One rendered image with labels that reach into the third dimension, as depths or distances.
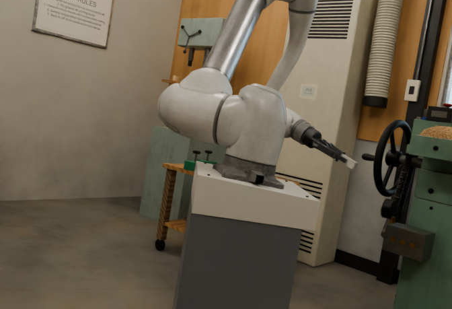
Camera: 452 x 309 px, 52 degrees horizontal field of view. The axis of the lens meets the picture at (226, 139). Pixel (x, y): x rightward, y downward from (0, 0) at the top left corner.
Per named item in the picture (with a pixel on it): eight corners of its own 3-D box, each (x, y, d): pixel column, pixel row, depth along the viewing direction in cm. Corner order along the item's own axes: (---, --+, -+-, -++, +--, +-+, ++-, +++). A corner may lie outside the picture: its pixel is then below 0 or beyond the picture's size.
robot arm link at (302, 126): (309, 120, 192) (320, 127, 189) (299, 140, 195) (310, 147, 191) (296, 118, 186) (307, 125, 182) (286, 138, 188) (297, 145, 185)
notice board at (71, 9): (105, 49, 383) (114, -8, 381) (107, 49, 382) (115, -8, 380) (31, 29, 335) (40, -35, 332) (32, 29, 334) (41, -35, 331)
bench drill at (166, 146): (178, 209, 407) (207, 28, 399) (231, 229, 365) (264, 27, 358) (134, 211, 371) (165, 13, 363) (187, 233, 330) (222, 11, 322)
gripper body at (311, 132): (307, 126, 183) (324, 138, 177) (318, 128, 189) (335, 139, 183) (298, 143, 185) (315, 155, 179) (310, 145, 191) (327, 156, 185)
